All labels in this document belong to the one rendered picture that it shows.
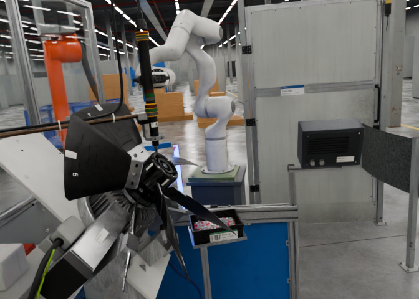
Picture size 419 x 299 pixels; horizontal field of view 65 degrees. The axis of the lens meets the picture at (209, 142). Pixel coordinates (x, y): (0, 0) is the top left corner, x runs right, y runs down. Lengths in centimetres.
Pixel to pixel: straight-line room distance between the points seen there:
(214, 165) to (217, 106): 33
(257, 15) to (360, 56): 92
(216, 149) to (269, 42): 138
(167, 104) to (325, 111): 784
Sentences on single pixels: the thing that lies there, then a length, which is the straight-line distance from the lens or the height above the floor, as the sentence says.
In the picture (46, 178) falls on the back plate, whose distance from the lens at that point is 118.
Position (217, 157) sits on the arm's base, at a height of 104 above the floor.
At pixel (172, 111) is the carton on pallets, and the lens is 1044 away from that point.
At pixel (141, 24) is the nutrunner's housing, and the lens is 116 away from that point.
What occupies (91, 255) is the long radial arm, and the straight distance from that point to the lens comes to 89.
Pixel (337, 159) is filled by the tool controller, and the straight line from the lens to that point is 157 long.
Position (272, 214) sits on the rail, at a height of 82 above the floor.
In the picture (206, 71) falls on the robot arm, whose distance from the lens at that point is 175.
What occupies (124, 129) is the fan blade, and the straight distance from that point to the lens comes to 120.
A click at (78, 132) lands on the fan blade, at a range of 92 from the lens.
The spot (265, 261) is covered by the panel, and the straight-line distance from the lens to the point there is 177.
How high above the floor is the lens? 153
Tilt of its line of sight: 13 degrees down
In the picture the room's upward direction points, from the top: 5 degrees counter-clockwise
